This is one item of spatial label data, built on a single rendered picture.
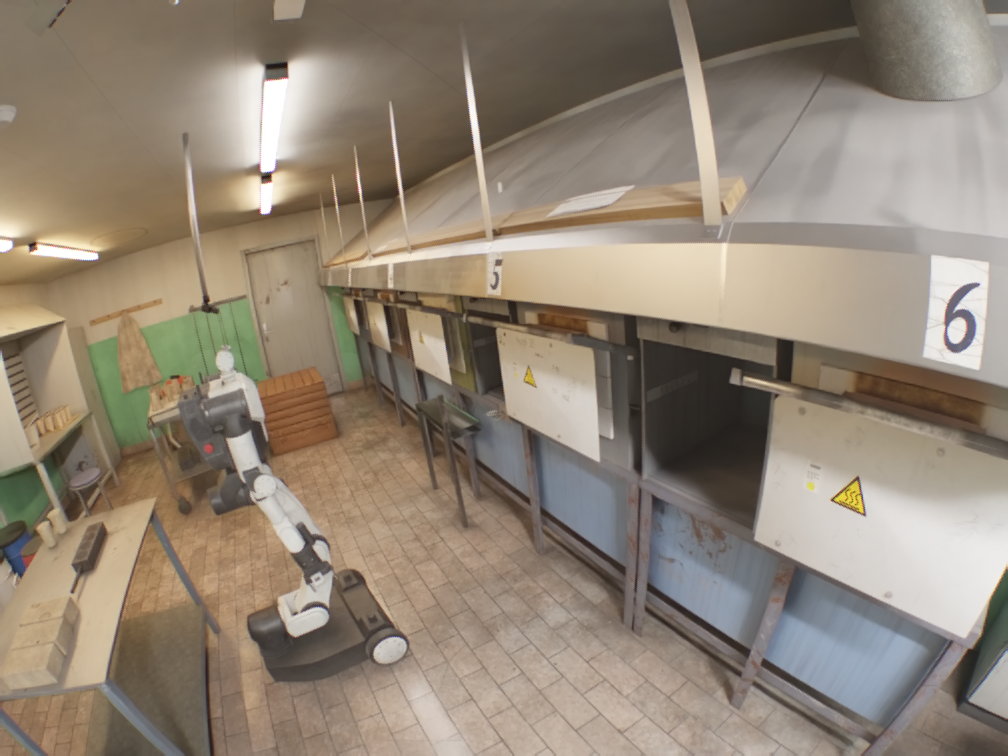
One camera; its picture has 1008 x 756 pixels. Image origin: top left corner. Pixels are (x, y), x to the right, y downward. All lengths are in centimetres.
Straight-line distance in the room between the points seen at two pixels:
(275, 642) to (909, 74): 285
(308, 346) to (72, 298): 341
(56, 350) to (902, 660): 631
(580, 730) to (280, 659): 130
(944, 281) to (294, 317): 604
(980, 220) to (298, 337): 614
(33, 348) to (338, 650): 466
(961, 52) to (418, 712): 267
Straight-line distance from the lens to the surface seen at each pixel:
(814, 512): 109
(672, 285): 89
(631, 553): 185
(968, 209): 78
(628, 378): 149
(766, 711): 200
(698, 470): 164
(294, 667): 217
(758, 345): 113
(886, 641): 148
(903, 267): 71
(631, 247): 97
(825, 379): 108
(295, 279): 607
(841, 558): 112
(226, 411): 149
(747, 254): 80
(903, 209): 78
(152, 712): 229
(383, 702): 210
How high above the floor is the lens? 168
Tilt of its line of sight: 17 degrees down
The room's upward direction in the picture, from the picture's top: 7 degrees counter-clockwise
